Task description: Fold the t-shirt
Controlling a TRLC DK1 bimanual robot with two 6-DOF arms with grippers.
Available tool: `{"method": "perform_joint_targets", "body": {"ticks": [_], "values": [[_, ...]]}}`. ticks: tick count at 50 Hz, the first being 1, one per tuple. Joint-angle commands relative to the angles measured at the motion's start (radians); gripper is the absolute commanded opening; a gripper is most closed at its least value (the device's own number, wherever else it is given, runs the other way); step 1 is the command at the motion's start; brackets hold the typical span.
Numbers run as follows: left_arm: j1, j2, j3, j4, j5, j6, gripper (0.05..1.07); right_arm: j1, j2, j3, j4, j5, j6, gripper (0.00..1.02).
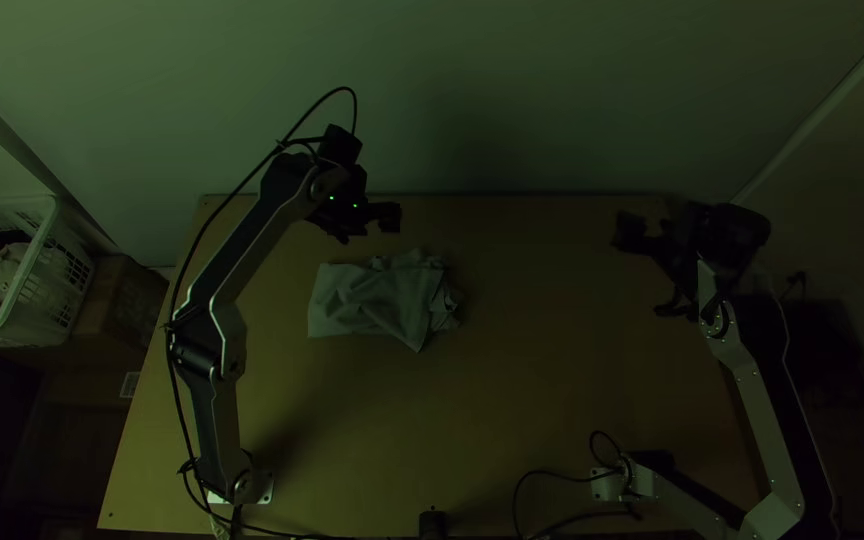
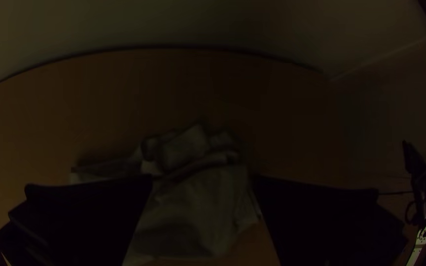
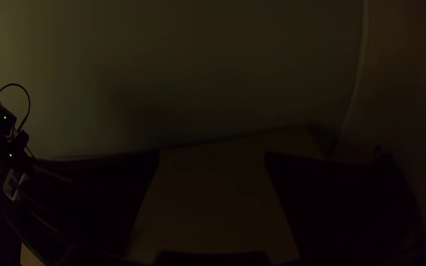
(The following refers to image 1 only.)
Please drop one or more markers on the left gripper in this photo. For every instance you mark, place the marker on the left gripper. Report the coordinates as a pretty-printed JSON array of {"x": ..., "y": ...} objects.
[{"x": 361, "y": 218}]

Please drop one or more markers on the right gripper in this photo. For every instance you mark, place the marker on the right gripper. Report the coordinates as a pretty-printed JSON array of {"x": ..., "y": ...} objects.
[{"x": 638, "y": 232}]

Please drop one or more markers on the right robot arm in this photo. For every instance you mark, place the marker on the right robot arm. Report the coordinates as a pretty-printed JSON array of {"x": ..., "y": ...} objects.
[{"x": 754, "y": 397}]

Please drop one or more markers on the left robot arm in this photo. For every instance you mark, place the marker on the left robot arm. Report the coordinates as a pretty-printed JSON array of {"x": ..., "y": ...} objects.
[{"x": 211, "y": 330}]

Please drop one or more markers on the grey t-shirt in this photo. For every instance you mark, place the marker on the grey t-shirt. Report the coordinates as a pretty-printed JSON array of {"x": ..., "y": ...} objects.
[{"x": 379, "y": 300}]

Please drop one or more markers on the white laundry basket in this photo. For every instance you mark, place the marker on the white laundry basket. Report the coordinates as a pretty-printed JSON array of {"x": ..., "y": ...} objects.
[{"x": 49, "y": 277}]

